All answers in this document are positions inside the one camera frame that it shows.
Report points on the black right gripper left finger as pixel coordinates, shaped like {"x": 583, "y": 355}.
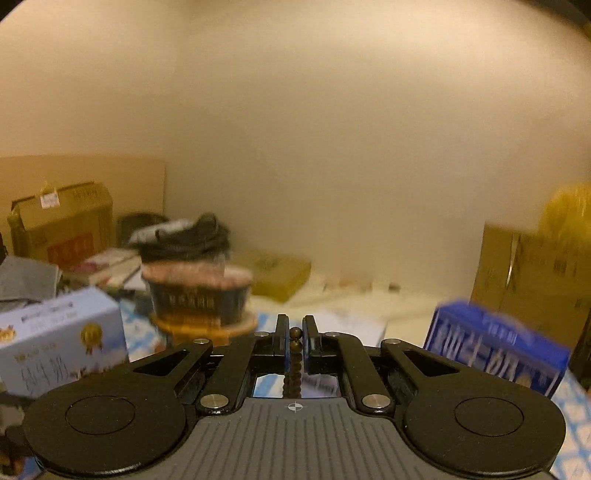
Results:
{"x": 272, "y": 351}

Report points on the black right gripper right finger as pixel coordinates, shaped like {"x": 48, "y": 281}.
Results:
{"x": 321, "y": 349}

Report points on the flat yellow cardboard box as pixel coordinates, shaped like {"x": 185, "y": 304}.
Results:
{"x": 275, "y": 276}

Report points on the middle orange-label food bowl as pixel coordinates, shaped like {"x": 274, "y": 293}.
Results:
{"x": 180, "y": 332}

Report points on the top black food bowl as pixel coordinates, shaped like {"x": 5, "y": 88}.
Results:
{"x": 197, "y": 291}

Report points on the blue milk carton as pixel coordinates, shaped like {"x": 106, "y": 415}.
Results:
{"x": 497, "y": 344}

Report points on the stack of books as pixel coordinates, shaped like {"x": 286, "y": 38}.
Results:
{"x": 101, "y": 267}

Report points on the cardboard box at right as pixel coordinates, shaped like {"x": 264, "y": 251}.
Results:
{"x": 536, "y": 281}

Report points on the cardboard box at left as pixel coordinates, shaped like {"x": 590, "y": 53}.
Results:
{"x": 63, "y": 226}

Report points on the grey folded cloth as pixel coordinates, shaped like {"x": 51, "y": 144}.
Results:
{"x": 26, "y": 281}

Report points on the blue checked tablecloth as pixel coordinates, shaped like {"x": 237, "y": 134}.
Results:
{"x": 410, "y": 322}

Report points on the yellow plastic bag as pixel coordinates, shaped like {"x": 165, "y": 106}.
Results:
{"x": 566, "y": 216}

